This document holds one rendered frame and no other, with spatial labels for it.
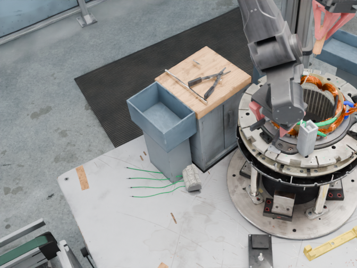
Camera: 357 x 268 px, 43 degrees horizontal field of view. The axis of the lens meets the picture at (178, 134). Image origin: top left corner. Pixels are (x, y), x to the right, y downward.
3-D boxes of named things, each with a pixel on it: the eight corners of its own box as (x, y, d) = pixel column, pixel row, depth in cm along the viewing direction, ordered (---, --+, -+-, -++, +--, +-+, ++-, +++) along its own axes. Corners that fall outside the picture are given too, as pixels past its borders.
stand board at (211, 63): (198, 119, 123) (197, 114, 121) (155, 84, 133) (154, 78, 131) (251, 82, 130) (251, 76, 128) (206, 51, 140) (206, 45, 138)
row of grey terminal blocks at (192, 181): (203, 192, 139) (202, 185, 135) (187, 196, 138) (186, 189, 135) (195, 167, 145) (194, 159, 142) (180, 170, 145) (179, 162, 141)
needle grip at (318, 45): (318, 55, 97) (327, 28, 93) (311, 52, 97) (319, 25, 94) (321, 53, 98) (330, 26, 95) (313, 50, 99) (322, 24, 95)
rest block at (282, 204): (273, 199, 130) (274, 189, 126) (294, 203, 129) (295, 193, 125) (271, 212, 128) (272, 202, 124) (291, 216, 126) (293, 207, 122)
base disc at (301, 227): (282, 265, 121) (282, 264, 120) (202, 166, 143) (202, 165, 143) (390, 193, 131) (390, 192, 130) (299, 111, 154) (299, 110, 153)
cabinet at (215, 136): (204, 173, 143) (198, 119, 123) (167, 140, 153) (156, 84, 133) (248, 139, 150) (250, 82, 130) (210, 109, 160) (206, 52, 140)
